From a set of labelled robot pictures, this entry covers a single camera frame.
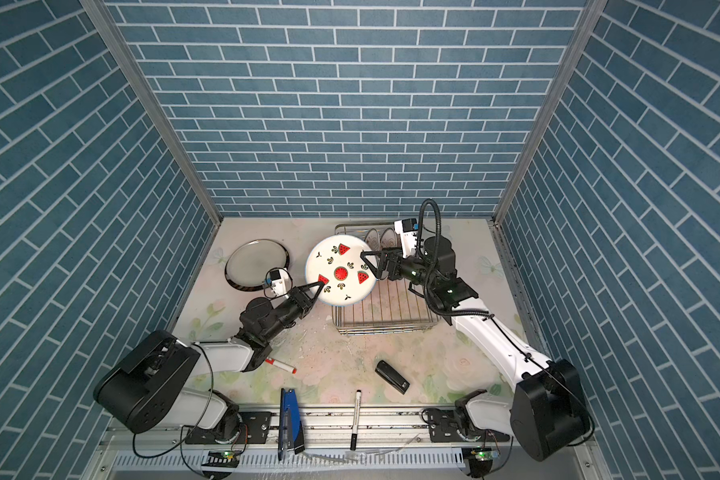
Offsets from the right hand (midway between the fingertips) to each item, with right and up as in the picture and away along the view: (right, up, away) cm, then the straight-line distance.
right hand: (369, 251), depth 75 cm
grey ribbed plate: (-44, -6, +29) cm, 53 cm away
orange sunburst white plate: (+6, +4, +25) cm, 26 cm away
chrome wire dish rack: (+7, -18, +19) cm, 27 cm away
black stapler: (+4, -33, +5) cm, 34 cm away
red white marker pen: (-25, -33, +9) cm, 42 cm away
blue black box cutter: (-19, -45, -3) cm, 49 cm away
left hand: (-12, -10, +6) cm, 17 cm away
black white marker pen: (-4, -45, -1) cm, 46 cm away
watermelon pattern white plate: (-10, -3, +10) cm, 14 cm away
